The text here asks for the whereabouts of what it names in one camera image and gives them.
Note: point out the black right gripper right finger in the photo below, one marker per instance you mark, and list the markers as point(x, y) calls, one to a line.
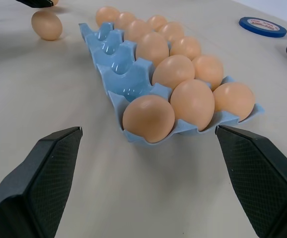
point(264, 178)

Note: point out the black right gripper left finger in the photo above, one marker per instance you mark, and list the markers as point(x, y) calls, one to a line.
point(21, 188)

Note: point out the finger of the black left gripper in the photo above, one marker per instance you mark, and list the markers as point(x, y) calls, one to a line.
point(38, 3)

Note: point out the brown egg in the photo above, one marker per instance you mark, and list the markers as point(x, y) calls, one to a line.
point(192, 104)
point(148, 119)
point(55, 2)
point(106, 15)
point(171, 31)
point(186, 47)
point(124, 19)
point(156, 21)
point(137, 30)
point(152, 48)
point(235, 99)
point(174, 70)
point(47, 24)
point(209, 70)

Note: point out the blue plastic egg tray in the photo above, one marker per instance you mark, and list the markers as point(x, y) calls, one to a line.
point(123, 81)

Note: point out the blue adhesive tape roll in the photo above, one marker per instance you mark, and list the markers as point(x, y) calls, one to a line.
point(262, 26)

